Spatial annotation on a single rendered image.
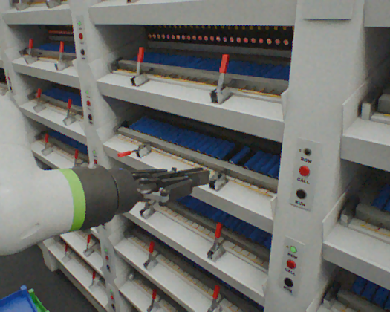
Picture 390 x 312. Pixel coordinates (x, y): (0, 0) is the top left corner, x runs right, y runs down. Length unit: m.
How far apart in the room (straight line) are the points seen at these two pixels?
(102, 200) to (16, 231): 0.12
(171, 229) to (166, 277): 0.19
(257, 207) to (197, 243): 0.26
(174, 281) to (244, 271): 0.31
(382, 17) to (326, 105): 0.13
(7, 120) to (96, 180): 0.14
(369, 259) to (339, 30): 0.35
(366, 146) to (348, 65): 0.12
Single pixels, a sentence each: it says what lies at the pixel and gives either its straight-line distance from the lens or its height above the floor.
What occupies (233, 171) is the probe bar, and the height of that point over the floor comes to 0.97.
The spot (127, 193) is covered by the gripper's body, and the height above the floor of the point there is 1.03.
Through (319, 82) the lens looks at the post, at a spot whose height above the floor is 1.19.
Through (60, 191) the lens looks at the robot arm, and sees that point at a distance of 0.47.
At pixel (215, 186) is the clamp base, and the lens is 0.72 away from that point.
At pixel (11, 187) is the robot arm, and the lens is 0.44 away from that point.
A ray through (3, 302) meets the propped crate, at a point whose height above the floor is 0.15.
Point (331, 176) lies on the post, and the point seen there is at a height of 1.05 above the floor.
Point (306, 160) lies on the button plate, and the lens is 0.57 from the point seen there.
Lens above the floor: 1.28
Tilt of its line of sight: 22 degrees down
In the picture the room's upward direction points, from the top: straight up
